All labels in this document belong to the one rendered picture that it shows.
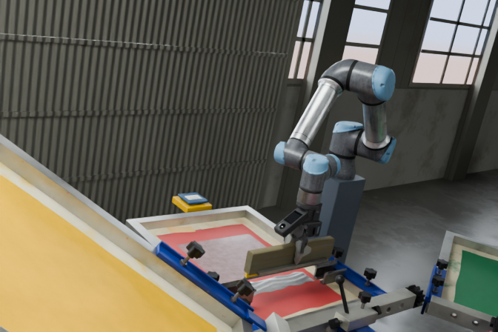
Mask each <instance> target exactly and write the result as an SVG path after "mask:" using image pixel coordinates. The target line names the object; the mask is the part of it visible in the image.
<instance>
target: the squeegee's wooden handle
mask: <svg viewBox="0 0 498 332"><path fill-rule="evenodd" d="M334 242H335V239H334V238H333V237H332V236H324V237H320V238H315V239H309V240H308V246H309V247H311V252H310V253H309V254H307V255H306V256H303V257H302V259H301V261H300V262H305V261H309V260H312V259H319V258H323V257H326V258H327V259H330V258H331V254H332V251H333V245H334ZM295 252H296V242H291V243H287V244H283V245H275V246H270V247H266V248H258V249H254V250H249V251H248V252H247V256H246V261H245V268H244V272H246V273H247V274H248V275H249V276H250V275H254V274H256V273H257V271H259V270H266V269H270V268H276V267H280V266H284V265H290V264H294V260H293V259H294V257H295Z"/></svg>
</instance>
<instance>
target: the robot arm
mask: <svg viewBox="0 0 498 332"><path fill-rule="evenodd" d="M395 81H396V79H395V74H394V72H393V71H392V69H390V68H387V67H385V66H382V65H376V64H371V63H367V62H362V61H359V60H356V59H345V60H341V61H340V62H337V63H336V64H334V65H332V66H331V67H329V68H328V69H327V70H326V71H325V72H324V73H323V74H322V76H321V78H320V79H319V81H318V86H319V87H318V88H317V90H316V92H315V94H314V95H313V98H312V99H311V101H310V103H309V105H308V106H307V108H306V110H305V112H304V113H303V115H302V118H301V119H300V120H299V123H298V124H297V126H296V128H295V130H294V131H293V133H292V135H291V136H290V138H289V140H288V142H280V143H279V144H278V145H277V146H276V149H275V151H274V159H275V161H276V162H278V163H280V164H282V165H284V166H288V167H292V168H294V169H297V170H300V171H302V177H301V181H300V184H299V191H298V195H297V200H296V204H297V205H298V206H299V207H298V208H297V209H295V210H294V211H293V212H292V213H290V214H289V215H288V216H286V217H285V218H284V219H283V220H282V221H281V222H280V223H278V224H277V225H276V226H275V227H274V230H275V232H276V233H278V234H279V235H280V236H282V237H284V244H287V243H291V242H296V252H295V257H294V259H293V260H294V263H295V265H298V263H299V262H300V261H301V259H302V257H303V256H306V255H307V254H309V253H310V252H311V247H309V246H308V237H312V236H313V237H317V236H319V233H320V230H321V226H322V222H321V221H319V216H320V212H321V209H322V203H321V202H320V200H321V196H322V190H323V187H324V183H325V181H326V180H328V179H329V178H332V177H333V178H336V179H344V180H352V179H354V178H355V175H356V171H355V158H356V156H360V157H363V158H366V159H370V160H372V161H375V162H377V163H382V164H386V163H388V161H389V159H390V157H391V155H392V153H393V151H394V148H395V145H396V139H395V138H394V137H391V134H390V132H389V130H388V129H387V125H386V105H385V102H386V101H387V100H389V99H390V98H391V97H392V95H393V92H394V88H395V86H394V85H395ZM344 90H347V91H350V92H353V93H357V96H358V99H359V101H360V102H361V103H362V108H363V116H364V126H365V129H363V124H360V123H358V122H337V123H336V124H335V127H334V130H333V135H332V139H331V145H330V148H329V151H328V154H325V155H322V154H320V153H316V152H313V151H310V150H309V149H308V148H309V147H310V145H311V143H312V141H313V139H314V137H315V136H316V134H317V132H318V130H319V129H320V127H321V125H322V123H323V122H324V120H325V117H326V116H327V114H328V112H329V110H330V108H331V107H332V105H333V103H334V101H335V100H336V97H337V96H341V95H342V92H343V91H344ZM319 226H320V227H319ZM318 227H319V232H318V233H317V229H318Z"/></svg>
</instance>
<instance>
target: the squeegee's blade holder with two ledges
mask: <svg viewBox="0 0 498 332"><path fill-rule="evenodd" d="M327 260H328V259H327V258H326V257H323V258H319V259H312V260H309V261H305V262H299V263H298V265H295V263H294V264H290V265H284V266H280V267H276V268H270V269H266V270H259V271H257V273H256V274H257V275H258V276H262V275H265V274H269V273H275V272H280V271H284V270H290V269H294V268H300V267H304V266H307V265H314V264H317V263H321V262H326V261H327Z"/></svg>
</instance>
